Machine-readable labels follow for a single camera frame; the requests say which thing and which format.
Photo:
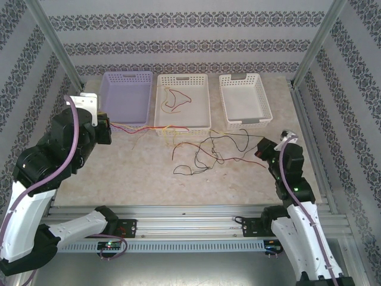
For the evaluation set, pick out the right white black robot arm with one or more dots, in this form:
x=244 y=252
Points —
x=300 y=226

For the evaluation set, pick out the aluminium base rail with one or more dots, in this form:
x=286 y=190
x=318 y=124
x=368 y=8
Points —
x=190 y=226

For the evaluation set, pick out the grey metal bottom panel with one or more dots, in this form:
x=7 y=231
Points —
x=190 y=269

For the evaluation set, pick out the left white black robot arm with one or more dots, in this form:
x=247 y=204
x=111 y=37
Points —
x=26 y=214

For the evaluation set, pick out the large white plastic basket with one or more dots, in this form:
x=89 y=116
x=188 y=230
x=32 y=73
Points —
x=196 y=113

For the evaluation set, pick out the aluminium frame post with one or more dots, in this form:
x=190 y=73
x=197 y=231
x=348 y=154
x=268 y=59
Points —
x=317 y=44
x=56 y=44

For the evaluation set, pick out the purple plastic basket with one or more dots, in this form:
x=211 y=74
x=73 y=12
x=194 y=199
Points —
x=128 y=101

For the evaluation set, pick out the green controller circuit board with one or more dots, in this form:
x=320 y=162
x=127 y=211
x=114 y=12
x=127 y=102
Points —
x=272 y=248
x=110 y=245

